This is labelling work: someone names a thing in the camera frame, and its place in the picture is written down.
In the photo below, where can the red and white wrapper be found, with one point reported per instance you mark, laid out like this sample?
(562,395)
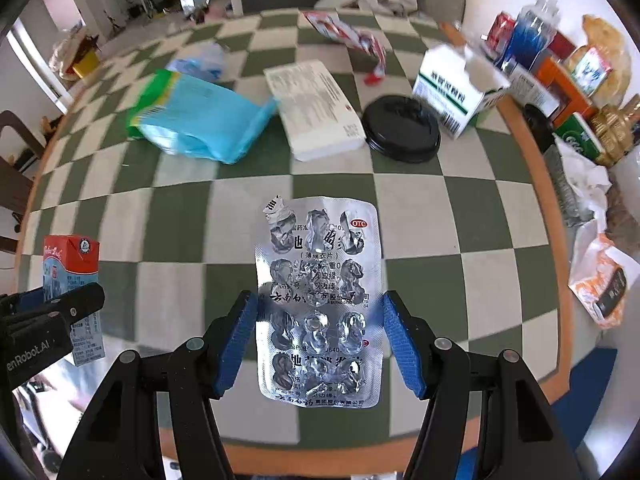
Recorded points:
(340,27)

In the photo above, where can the orange and white snack bag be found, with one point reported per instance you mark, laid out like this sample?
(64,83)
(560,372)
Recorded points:
(595,275)

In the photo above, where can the yellow box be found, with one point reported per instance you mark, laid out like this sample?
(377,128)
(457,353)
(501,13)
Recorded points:
(86,65)

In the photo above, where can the silver pill blister pack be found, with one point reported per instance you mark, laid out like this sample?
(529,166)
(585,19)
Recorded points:
(320,260)

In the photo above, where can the dark wooden chair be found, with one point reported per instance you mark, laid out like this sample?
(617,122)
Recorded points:
(15,180)

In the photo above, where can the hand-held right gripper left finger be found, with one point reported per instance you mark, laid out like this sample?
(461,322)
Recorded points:
(234,347)

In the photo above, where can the gold bottle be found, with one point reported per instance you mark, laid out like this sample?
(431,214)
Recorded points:
(612,130)

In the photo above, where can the clear plastic bag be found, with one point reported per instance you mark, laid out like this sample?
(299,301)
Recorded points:
(200,60)

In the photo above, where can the white and green medicine box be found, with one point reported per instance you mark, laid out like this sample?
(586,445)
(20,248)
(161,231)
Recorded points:
(445,90)

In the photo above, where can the green and white checkered tablecloth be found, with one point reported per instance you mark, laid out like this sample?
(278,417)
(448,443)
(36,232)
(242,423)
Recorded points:
(175,210)

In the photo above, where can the grey and white box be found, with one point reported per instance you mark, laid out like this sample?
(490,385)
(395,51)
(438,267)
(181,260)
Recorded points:
(532,90)

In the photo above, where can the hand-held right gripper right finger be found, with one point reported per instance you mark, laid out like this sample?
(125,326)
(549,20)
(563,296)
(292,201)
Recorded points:
(406,347)

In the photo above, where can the black round lid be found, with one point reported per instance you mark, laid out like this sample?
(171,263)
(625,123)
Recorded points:
(400,127)

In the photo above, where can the blue board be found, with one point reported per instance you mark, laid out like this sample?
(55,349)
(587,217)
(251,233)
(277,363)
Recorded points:
(590,380)

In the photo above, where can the crumpled white tissue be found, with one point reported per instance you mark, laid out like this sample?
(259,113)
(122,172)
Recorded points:
(585,180)

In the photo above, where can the bread in clear bag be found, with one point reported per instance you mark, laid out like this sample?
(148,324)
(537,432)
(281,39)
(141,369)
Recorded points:
(607,40)

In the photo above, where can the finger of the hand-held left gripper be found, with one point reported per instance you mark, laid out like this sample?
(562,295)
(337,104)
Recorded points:
(80,305)

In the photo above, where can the blue and green plastic package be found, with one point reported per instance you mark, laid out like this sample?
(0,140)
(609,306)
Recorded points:
(200,115)

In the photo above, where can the orange box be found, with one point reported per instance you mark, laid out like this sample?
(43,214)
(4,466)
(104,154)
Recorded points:
(560,85)

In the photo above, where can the blue plastic bottle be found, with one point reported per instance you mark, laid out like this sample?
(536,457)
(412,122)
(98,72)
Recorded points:
(530,35)

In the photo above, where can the red can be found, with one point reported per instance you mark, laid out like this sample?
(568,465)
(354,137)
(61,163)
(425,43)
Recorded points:
(500,32)

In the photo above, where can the red and blue milk carton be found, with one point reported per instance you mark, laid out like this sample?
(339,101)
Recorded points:
(70,260)

